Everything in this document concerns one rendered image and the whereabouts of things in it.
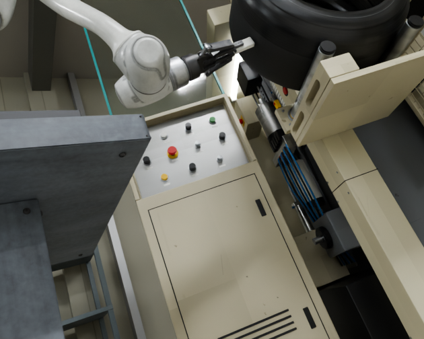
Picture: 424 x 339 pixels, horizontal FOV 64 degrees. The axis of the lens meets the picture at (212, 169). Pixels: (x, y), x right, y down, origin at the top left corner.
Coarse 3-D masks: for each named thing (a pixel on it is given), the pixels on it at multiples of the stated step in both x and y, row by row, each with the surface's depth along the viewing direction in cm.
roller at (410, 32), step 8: (416, 16) 96; (408, 24) 96; (416, 24) 95; (400, 32) 100; (408, 32) 98; (416, 32) 97; (392, 40) 104; (400, 40) 101; (408, 40) 100; (392, 48) 104; (400, 48) 103; (384, 56) 109; (392, 56) 106; (376, 64) 114
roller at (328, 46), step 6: (324, 42) 92; (330, 42) 92; (318, 48) 92; (324, 48) 91; (330, 48) 91; (318, 54) 93; (324, 54) 92; (330, 54) 92; (318, 60) 94; (312, 66) 98; (312, 72) 99; (306, 78) 103; (306, 84) 105; (300, 90) 110; (300, 96) 111; (300, 102) 113; (294, 108) 118; (294, 114) 120
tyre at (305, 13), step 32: (256, 0) 100; (288, 0) 96; (320, 0) 138; (352, 0) 133; (384, 0) 99; (256, 32) 104; (288, 32) 97; (320, 32) 95; (352, 32) 95; (384, 32) 98; (256, 64) 113; (288, 64) 105
